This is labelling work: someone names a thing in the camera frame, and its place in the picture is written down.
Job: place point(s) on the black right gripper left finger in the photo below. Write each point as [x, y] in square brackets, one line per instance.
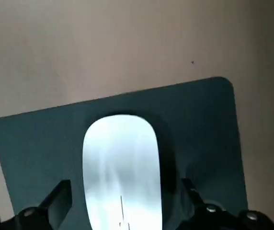
[31, 215]

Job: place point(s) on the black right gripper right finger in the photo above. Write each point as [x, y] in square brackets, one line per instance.
[211, 215]

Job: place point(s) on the white computer mouse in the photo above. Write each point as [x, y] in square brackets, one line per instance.
[121, 167]

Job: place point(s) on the black mouse pad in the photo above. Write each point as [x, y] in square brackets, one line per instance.
[199, 134]

